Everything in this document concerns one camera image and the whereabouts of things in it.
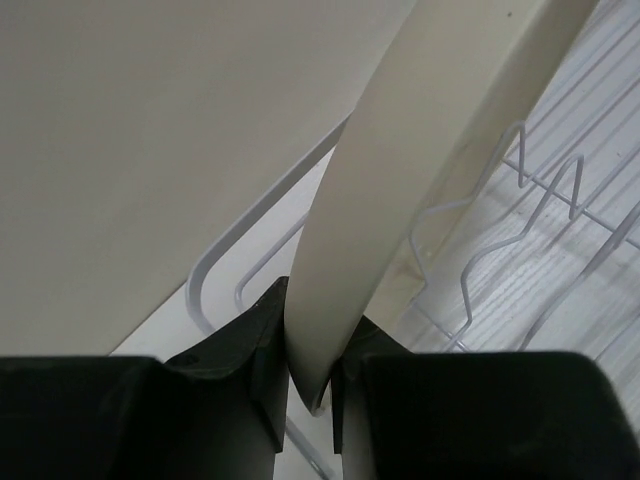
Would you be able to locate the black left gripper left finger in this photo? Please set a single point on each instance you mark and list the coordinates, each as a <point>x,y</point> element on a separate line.
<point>214,411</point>

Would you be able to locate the cream white plate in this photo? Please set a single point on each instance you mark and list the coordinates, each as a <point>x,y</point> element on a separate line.
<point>454,78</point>

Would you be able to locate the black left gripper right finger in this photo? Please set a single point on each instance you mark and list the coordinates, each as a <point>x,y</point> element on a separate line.
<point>490,415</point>

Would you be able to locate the white wire dish rack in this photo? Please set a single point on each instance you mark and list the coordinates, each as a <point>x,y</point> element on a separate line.
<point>543,253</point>

